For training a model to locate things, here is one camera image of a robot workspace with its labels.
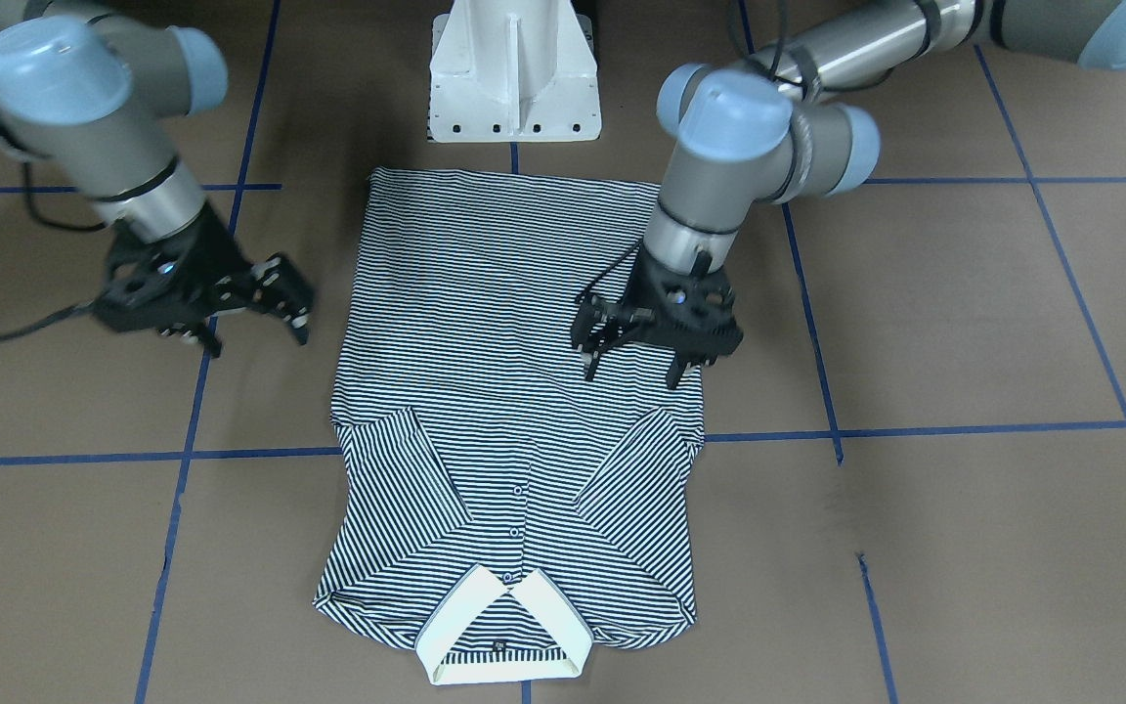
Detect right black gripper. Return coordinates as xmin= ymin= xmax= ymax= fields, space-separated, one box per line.
xmin=91 ymin=210 xmax=316 ymax=358

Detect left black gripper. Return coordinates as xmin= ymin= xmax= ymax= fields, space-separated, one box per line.
xmin=569 ymin=244 xmax=745 ymax=389

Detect striped polo shirt white collar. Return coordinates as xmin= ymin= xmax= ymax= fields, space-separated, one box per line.
xmin=313 ymin=166 xmax=705 ymax=685

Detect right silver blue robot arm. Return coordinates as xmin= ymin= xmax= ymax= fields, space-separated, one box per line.
xmin=0 ymin=1 xmax=314 ymax=357

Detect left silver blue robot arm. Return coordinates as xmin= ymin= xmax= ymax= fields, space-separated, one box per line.
xmin=569 ymin=1 xmax=1126 ymax=387

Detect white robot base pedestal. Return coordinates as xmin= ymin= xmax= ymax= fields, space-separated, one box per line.
xmin=426 ymin=1 xmax=604 ymax=144

